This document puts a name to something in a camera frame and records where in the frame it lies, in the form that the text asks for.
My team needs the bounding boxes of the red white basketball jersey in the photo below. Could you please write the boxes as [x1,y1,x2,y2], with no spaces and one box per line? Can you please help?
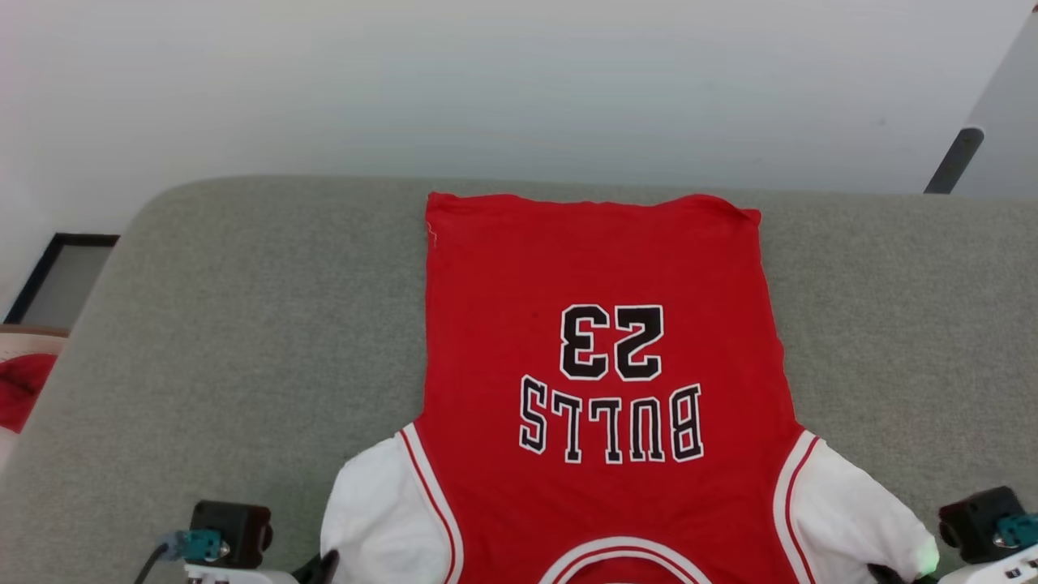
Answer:
[320,191,941,584]

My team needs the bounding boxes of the dark grey metal bar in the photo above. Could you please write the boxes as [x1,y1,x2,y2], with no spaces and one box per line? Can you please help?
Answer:
[924,127,985,195]

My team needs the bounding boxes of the teal cable connector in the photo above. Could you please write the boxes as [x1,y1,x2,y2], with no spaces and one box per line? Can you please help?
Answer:
[996,513,1038,550]
[180,529,224,562]

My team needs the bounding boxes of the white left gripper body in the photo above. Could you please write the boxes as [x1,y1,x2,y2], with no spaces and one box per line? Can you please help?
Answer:
[185,564,301,584]

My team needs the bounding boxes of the black framed grey panel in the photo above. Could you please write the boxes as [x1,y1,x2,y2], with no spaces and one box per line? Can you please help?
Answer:
[4,233,120,327]

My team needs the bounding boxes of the thin grey cable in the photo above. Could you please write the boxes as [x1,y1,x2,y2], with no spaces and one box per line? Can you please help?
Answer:
[132,531,187,584]

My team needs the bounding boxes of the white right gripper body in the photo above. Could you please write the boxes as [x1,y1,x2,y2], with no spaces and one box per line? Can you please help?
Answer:
[937,545,1038,584]

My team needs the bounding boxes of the red cloth in basket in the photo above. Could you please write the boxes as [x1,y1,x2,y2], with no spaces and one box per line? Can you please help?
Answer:
[0,353,59,434]

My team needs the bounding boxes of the grey fabric sofa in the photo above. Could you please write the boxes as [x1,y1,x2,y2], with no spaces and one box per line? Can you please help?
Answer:
[0,175,1038,584]

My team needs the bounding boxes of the beige perforated laundry basket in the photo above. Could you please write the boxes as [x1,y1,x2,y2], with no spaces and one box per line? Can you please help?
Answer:
[0,324,71,471]

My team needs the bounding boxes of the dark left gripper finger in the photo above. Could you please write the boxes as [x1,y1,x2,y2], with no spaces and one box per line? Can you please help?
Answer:
[292,550,340,584]

